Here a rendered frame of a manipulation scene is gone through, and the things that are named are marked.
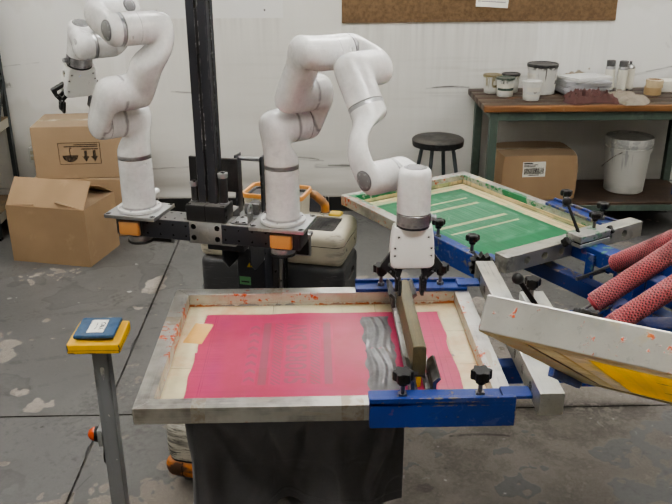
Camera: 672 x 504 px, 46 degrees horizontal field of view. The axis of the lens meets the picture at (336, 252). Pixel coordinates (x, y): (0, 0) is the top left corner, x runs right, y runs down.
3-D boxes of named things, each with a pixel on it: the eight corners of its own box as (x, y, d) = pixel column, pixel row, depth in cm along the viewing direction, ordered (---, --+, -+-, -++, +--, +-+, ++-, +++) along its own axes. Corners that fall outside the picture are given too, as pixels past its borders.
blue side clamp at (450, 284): (355, 309, 216) (355, 286, 214) (354, 301, 221) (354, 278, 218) (466, 308, 217) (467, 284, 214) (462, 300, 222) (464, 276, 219)
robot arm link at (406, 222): (433, 206, 183) (433, 217, 184) (394, 206, 182) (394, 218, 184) (439, 217, 176) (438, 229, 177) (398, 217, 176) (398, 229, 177)
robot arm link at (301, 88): (283, 14, 189) (346, 9, 200) (245, 131, 216) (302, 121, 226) (314, 52, 183) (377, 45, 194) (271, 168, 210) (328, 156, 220)
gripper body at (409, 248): (432, 214, 184) (430, 259, 188) (388, 214, 183) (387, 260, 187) (438, 225, 177) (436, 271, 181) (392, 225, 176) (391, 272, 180)
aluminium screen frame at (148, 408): (133, 425, 164) (131, 409, 163) (177, 302, 218) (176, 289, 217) (515, 418, 166) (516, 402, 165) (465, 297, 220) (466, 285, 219)
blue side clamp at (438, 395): (369, 428, 165) (369, 399, 162) (367, 415, 169) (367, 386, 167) (514, 426, 165) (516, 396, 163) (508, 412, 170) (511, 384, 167)
